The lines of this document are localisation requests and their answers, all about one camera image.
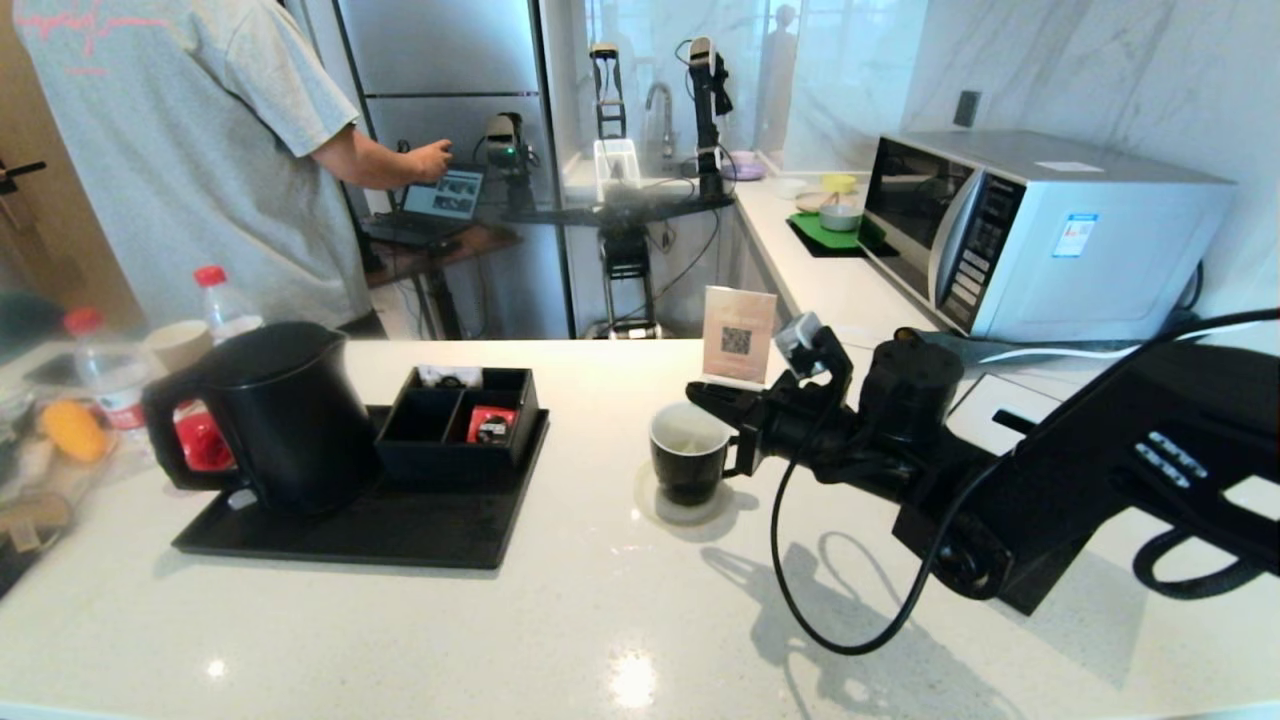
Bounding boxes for black tissue box white top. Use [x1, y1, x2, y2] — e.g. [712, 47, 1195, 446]
[940, 373, 1138, 615]

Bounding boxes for black compartment organizer box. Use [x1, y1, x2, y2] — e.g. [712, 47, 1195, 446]
[376, 366, 542, 488]

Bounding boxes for black electric kettle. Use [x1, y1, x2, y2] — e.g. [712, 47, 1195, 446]
[143, 322, 381, 516]

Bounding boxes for black mug white inside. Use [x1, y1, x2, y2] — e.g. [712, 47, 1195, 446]
[648, 401, 741, 507]

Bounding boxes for red round disc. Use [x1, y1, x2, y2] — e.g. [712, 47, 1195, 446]
[175, 400, 237, 473]

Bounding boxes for round translucent coaster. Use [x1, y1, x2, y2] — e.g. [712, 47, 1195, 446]
[633, 462, 737, 528]

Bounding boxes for orange fruit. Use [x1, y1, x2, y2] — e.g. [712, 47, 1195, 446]
[40, 400, 106, 463]

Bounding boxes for chrome kitchen faucet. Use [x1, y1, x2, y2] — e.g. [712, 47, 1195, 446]
[645, 82, 675, 161]

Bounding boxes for clear plastic bag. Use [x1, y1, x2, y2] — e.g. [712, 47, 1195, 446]
[0, 335, 126, 601]

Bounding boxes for white wire rack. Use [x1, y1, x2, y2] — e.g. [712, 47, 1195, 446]
[593, 138, 642, 203]

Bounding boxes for black power cable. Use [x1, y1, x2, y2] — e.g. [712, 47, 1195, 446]
[1150, 262, 1280, 341]

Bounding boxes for QR code sign stand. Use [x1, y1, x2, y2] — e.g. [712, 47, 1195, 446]
[700, 285, 778, 389]

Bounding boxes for silver refrigerator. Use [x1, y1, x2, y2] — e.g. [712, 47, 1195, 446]
[335, 0, 576, 341]

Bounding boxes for black serving tray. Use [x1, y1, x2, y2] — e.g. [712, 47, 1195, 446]
[172, 405, 551, 570]

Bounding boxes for beige paper cup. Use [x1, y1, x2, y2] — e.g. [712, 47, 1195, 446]
[145, 320, 216, 373]

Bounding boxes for thick black cable loop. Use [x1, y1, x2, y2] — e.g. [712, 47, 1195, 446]
[1133, 523, 1276, 603]

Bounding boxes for silver microwave oven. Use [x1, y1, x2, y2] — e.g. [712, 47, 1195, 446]
[858, 128, 1236, 342]

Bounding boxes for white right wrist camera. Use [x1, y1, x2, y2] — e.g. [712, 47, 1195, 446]
[775, 312, 853, 388]

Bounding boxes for clear water bottle red cap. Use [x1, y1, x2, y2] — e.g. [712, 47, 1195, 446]
[64, 308, 153, 431]
[196, 266, 265, 346]

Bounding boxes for person in grey t-shirt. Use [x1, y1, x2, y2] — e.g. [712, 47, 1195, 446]
[10, 0, 453, 331]

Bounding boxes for white power cable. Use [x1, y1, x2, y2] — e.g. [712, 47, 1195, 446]
[978, 312, 1280, 365]

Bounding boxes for camera on tripod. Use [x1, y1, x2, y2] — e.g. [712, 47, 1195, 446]
[474, 111, 539, 216]

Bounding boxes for red sachet packet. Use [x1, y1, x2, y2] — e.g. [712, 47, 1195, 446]
[468, 406, 515, 446]

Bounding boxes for open laptop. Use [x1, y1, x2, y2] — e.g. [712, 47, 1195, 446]
[365, 165, 486, 249]

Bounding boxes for green mat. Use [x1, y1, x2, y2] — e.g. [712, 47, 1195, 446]
[786, 209, 886, 258]

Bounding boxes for black upright stand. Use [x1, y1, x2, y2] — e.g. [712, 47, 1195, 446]
[588, 42, 628, 139]

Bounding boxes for brown wooden desk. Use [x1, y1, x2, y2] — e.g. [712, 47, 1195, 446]
[365, 225, 523, 341]

